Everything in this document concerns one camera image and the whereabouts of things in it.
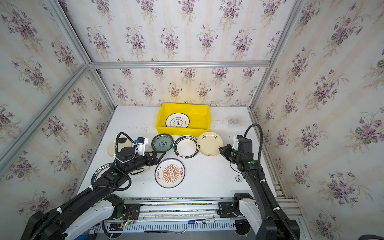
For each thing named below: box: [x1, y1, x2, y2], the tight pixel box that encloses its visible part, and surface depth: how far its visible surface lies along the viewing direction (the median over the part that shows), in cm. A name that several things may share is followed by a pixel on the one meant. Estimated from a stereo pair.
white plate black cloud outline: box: [165, 112, 190, 128], surface depth 112 cm
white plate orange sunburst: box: [154, 158, 186, 189], surface depth 87 cm
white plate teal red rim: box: [91, 163, 112, 186], surface depth 87 cm
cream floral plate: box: [197, 132, 224, 157], surface depth 85 cm
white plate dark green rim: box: [173, 135, 200, 159], surface depth 100 cm
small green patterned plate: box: [151, 133, 174, 152], surface depth 101 cm
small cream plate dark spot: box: [107, 137, 134, 157], surface depth 98 cm
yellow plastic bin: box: [155, 103, 212, 137], surface depth 110 cm
